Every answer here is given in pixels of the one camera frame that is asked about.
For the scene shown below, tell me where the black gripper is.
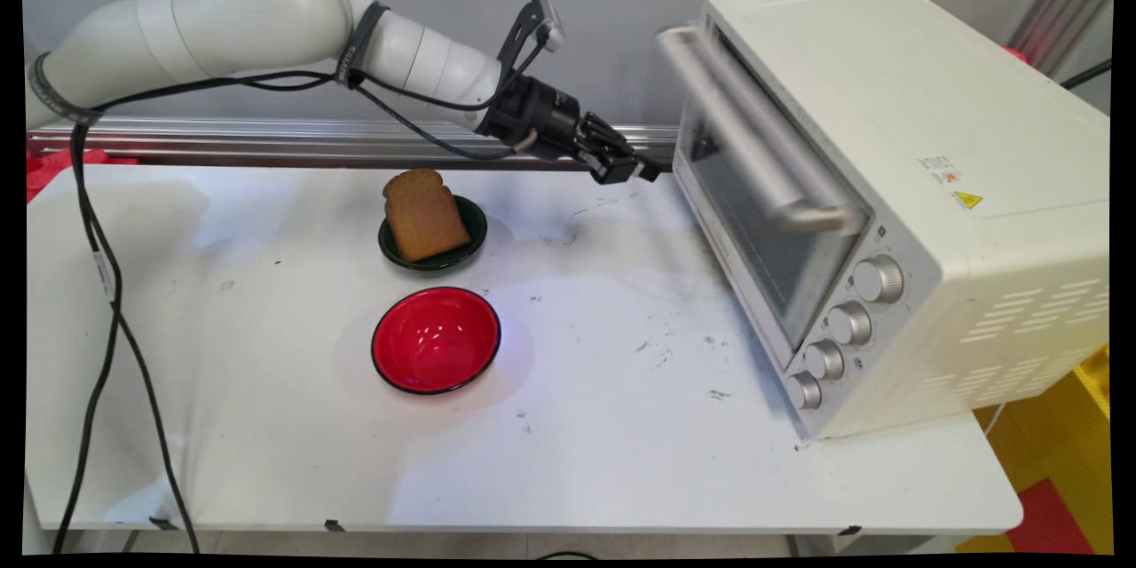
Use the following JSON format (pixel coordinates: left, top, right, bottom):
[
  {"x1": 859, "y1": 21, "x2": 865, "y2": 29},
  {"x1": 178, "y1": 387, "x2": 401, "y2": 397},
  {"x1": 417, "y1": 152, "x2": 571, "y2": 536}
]
[{"x1": 484, "y1": 75, "x2": 663, "y2": 186}]

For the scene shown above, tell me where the dark green bowl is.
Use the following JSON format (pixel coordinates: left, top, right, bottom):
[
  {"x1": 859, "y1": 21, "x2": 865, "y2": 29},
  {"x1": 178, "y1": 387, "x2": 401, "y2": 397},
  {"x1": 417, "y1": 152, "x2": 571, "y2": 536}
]
[{"x1": 378, "y1": 193, "x2": 489, "y2": 274}]

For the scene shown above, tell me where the brown bread slice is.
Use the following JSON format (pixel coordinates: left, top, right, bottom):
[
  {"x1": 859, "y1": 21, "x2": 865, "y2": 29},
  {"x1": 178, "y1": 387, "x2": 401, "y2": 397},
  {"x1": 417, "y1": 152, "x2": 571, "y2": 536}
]
[{"x1": 383, "y1": 169, "x2": 472, "y2": 264}]

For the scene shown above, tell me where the red bowl black rim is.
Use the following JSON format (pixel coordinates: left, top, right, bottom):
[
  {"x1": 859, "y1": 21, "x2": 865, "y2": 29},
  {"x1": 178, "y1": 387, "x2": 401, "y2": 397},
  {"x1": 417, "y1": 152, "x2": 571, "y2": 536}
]
[{"x1": 371, "y1": 287, "x2": 502, "y2": 396}]

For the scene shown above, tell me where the silver oven knob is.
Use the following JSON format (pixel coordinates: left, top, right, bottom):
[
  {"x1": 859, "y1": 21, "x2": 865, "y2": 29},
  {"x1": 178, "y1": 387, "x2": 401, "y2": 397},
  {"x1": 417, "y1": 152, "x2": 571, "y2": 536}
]
[
  {"x1": 826, "y1": 301, "x2": 874, "y2": 347},
  {"x1": 785, "y1": 372, "x2": 824, "y2": 412},
  {"x1": 854, "y1": 255, "x2": 905, "y2": 304},
  {"x1": 803, "y1": 339, "x2": 847, "y2": 382}
]

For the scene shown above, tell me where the white label sticker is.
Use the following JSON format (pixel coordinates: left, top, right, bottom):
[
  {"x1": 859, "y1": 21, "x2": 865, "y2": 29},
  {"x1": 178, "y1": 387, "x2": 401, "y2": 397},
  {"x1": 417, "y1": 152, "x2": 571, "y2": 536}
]
[{"x1": 918, "y1": 155, "x2": 965, "y2": 186}]

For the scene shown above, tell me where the cream toaster oven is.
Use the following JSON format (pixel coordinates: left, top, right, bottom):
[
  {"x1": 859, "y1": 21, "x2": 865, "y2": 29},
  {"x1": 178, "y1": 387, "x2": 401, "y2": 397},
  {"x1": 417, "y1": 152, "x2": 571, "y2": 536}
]
[{"x1": 657, "y1": 0, "x2": 1110, "y2": 441}]

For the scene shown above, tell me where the yellow foam mat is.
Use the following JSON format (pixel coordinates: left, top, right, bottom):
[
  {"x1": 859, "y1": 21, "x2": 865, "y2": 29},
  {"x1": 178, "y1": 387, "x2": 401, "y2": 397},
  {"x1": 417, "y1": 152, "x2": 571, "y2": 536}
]
[{"x1": 954, "y1": 344, "x2": 1112, "y2": 556}]

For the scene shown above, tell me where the red foam mat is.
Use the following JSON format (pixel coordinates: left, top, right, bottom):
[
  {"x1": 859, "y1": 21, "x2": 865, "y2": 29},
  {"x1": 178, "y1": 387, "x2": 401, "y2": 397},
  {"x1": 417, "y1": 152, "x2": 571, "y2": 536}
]
[{"x1": 1006, "y1": 477, "x2": 1098, "y2": 556}]

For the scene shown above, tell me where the red cloth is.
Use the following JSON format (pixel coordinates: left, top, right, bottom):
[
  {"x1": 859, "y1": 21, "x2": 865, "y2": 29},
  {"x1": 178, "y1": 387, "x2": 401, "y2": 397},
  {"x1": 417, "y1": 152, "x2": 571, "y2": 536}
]
[{"x1": 27, "y1": 148, "x2": 139, "y2": 204}]

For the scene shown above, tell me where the silver oven door handle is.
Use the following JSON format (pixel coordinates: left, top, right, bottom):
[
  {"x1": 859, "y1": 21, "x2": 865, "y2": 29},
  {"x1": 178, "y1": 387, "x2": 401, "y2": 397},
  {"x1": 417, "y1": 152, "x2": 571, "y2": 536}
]
[{"x1": 657, "y1": 25, "x2": 867, "y2": 237}]

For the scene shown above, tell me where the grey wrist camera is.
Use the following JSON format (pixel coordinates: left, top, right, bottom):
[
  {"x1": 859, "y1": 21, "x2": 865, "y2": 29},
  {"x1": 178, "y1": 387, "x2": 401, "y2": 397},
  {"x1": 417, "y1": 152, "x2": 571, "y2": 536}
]
[{"x1": 530, "y1": 0, "x2": 567, "y2": 52}]

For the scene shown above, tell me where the black camera bracket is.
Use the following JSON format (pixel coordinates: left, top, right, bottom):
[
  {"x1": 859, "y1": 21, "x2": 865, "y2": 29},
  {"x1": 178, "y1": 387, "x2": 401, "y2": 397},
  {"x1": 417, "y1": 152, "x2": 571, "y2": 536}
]
[{"x1": 495, "y1": 4, "x2": 547, "y2": 94}]

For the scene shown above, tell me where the black velcro strap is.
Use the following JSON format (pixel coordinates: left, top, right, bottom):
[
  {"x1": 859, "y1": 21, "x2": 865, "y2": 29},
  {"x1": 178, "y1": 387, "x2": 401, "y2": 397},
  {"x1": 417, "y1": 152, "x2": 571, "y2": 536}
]
[
  {"x1": 335, "y1": 2, "x2": 391, "y2": 91},
  {"x1": 28, "y1": 51, "x2": 104, "y2": 128}
]

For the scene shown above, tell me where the aluminium rail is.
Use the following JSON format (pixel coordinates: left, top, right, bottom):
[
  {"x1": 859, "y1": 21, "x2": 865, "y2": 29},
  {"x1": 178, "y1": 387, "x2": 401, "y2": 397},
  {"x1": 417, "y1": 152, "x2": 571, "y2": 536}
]
[{"x1": 27, "y1": 114, "x2": 681, "y2": 172}]

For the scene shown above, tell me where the aluminium frame post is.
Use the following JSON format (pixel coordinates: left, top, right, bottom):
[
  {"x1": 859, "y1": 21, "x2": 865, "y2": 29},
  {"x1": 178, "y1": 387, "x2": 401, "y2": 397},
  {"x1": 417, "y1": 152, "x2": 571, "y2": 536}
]
[{"x1": 1006, "y1": 0, "x2": 1116, "y2": 77}]

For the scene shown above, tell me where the thin black cable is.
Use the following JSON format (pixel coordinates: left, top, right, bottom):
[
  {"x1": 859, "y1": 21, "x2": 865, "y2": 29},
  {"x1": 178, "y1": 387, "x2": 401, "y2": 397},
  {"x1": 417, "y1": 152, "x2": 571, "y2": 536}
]
[{"x1": 1060, "y1": 58, "x2": 1113, "y2": 92}]

